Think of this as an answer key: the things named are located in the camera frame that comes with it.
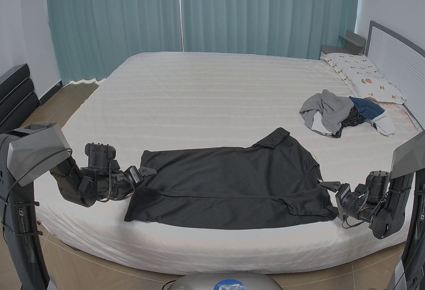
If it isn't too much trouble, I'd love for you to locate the black shiny garment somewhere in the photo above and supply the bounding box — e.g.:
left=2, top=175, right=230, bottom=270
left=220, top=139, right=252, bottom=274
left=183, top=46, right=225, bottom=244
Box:
left=332, top=106, right=366, bottom=139

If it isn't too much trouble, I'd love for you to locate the black chest of drawers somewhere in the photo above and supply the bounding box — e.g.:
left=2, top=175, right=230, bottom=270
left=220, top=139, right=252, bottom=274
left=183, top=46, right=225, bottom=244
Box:
left=0, top=64, right=40, bottom=131

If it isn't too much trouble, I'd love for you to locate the bed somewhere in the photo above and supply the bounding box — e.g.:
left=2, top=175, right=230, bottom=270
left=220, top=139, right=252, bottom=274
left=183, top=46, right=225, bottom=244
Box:
left=33, top=20, right=425, bottom=276

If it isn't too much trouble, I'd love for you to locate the dark blue garment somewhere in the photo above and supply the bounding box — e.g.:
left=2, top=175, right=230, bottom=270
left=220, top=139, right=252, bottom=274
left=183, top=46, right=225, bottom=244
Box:
left=349, top=96, right=386, bottom=121

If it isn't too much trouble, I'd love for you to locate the grey garment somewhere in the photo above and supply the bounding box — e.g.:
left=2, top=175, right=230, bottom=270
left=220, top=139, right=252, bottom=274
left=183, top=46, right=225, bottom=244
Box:
left=299, top=90, right=355, bottom=137

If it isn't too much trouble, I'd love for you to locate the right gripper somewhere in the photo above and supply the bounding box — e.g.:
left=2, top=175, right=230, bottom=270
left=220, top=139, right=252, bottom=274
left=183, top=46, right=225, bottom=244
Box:
left=319, top=180, right=368, bottom=222

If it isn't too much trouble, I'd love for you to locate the blue-green curtain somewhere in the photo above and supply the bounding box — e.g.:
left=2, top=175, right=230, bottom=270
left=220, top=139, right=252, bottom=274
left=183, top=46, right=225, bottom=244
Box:
left=179, top=0, right=362, bottom=60
left=46, top=0, right=184, bottom=83

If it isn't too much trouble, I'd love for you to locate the black T-shirt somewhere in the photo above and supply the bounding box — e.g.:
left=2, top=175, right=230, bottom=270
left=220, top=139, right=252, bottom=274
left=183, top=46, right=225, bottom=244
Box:
left=124, top=127, right=336, bottom=229

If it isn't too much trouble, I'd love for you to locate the white printed pillow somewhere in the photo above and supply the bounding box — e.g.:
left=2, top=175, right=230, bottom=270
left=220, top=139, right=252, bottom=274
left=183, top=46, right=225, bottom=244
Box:
left=319, top=52, right=407, bottom=105

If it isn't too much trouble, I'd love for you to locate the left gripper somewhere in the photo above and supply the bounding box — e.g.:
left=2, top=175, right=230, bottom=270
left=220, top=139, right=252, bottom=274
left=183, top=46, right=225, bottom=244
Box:
left=110, top=165, right=157, bottom=198

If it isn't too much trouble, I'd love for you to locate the grey bedside table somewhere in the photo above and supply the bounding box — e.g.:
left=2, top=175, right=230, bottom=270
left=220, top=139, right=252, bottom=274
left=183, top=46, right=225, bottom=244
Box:
left=320, top=29, right=366, bottom=56

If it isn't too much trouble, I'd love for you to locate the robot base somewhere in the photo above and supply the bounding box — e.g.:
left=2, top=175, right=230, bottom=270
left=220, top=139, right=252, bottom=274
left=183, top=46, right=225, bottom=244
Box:
left=164, top=274, right=278, bottom=290

